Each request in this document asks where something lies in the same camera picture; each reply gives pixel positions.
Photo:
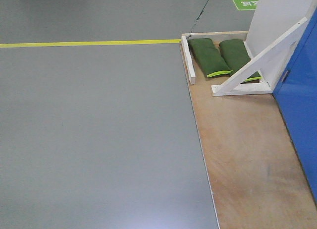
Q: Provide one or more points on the blue door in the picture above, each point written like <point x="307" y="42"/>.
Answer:
<point x="297" y="101"/>

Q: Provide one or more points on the brown plywood door base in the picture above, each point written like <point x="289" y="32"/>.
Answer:
<point x="256" y="177"/>

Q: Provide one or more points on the silver door hinge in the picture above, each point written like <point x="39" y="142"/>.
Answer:
<point x="284" y="76"/>

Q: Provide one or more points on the green sandbag left of pair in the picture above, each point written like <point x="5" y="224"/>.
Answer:
<point x="208" y="57"/>

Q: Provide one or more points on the green sandbag of pair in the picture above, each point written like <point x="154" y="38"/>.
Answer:
<point x="234" y="53"/>
<point x="208" y="57"/>

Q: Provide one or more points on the green sandbag right of pair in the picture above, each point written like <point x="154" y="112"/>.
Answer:
<point x="234" y="53"/>

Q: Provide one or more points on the white triangular brace far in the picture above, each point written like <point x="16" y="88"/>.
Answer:
<point x="234" y="86"/>

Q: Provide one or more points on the white wooden base frame far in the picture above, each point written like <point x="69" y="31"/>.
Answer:
<point x="215" y="36"/>

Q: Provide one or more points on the white door frame post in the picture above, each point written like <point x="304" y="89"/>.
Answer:
<point x="271" y="19"/>

